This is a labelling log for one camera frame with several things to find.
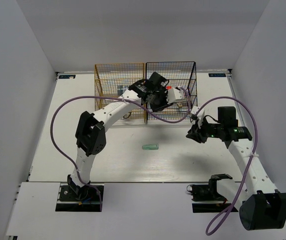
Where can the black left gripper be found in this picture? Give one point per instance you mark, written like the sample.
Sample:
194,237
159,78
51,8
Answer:
157,108

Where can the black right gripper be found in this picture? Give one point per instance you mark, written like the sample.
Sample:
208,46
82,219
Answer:
196,134

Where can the black handled scissors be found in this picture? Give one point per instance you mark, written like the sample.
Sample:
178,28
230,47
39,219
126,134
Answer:
128,115

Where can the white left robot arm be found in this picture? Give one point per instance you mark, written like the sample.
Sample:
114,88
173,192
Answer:
92,127

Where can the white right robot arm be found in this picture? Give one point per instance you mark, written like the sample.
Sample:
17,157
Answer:
260,204

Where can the blue white small box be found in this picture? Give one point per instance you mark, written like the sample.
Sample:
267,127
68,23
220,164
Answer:
122,87

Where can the green transparent correction tape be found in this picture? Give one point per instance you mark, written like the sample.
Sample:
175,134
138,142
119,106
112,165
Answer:
150,147

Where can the right blue table label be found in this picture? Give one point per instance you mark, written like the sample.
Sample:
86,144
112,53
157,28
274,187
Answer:
217,75

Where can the blue table label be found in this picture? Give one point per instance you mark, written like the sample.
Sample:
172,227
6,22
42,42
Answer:
65,76
217,75

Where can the left blue table label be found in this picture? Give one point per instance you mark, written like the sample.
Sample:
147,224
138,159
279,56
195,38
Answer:
65,76

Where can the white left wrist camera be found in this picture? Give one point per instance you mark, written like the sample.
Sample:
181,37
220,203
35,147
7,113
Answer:
174,95

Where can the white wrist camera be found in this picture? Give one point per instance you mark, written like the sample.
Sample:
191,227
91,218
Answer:
197,115
174,95

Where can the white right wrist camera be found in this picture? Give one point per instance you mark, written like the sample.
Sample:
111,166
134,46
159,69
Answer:
197,115

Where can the black wire basket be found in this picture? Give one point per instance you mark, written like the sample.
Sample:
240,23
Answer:
178,74

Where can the yellow wire basket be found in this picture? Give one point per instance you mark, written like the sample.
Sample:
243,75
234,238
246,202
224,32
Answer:
108,76

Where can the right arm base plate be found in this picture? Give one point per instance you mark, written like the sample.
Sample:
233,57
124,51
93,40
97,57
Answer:
203,201

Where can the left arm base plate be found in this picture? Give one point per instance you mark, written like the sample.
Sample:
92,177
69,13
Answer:
68,201

